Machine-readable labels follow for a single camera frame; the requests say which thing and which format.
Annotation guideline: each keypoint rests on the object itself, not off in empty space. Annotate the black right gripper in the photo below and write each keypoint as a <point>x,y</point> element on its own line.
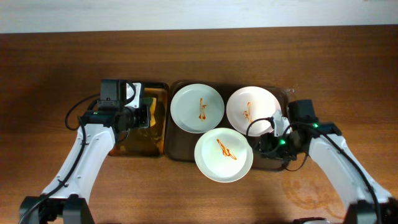
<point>267,147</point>

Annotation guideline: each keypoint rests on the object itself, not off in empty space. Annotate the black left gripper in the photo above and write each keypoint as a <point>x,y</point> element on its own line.
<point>146,115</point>

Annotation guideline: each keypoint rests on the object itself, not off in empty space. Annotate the yellow green sponge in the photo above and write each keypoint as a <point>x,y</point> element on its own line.
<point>151,103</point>

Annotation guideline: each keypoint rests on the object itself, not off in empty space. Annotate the white plate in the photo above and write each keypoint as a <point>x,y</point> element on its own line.
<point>197,108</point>
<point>249,103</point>
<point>223,155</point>

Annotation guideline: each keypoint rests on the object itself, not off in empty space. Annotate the white plate front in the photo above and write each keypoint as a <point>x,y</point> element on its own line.
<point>223,155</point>

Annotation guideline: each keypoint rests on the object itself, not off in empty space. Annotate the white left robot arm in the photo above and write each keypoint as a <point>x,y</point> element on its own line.
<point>68,194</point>

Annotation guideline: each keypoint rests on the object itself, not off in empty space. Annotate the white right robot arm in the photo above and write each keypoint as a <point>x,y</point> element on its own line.
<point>365,201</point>

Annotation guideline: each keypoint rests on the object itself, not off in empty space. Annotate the small black soapy tray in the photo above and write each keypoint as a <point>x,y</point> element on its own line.
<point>148,142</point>

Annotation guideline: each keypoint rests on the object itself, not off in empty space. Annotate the large brown serving tray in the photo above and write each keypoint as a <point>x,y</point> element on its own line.
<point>180,145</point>

